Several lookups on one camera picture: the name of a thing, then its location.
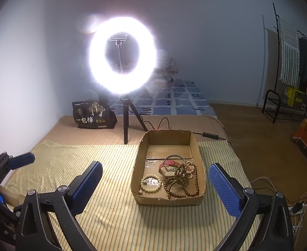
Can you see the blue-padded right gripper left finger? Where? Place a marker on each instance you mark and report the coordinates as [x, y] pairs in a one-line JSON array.
[[35, 230]]

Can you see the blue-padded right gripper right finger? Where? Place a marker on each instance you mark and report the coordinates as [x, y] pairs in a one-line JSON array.
[[275, 231]]

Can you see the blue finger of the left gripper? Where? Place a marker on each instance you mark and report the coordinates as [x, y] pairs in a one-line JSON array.
[[21, 160]]

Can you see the dark thin bangle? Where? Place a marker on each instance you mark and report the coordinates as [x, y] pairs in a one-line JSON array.
[[170, 160]]

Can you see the tan bed blanket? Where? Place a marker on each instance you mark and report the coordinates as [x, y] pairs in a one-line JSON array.
[[66, 131]]

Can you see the striped yellow cloth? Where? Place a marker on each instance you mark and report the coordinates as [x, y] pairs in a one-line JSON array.
[[112, 220]]

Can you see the black snack bag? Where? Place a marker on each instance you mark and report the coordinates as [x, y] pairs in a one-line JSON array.
[[94, 114]]

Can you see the black tripod stand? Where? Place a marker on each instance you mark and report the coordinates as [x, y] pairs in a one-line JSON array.
[[127, 104]]

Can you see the open cardboard box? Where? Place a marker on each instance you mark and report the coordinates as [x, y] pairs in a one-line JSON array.
[[186, 188]]

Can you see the yellow bag on rack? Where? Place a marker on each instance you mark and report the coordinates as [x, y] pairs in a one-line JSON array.
[[295, 98]]

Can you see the black clothes rack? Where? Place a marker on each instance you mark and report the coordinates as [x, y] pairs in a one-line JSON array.
[[274, 101]]

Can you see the phone holder clamp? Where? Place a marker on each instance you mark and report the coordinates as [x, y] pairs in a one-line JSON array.
[[118, 42]]

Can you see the blue patterned bedsheet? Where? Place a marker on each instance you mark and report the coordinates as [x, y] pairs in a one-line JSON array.
[[180, 98]]

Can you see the white striped hanging towel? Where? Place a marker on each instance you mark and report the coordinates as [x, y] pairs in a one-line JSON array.
[[289, 53]]

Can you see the white power strip with cables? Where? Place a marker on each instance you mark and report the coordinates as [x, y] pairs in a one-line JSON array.
[[296, 208]]

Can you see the bright ring light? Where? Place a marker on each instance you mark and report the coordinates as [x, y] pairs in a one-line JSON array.
[[139, 55]]

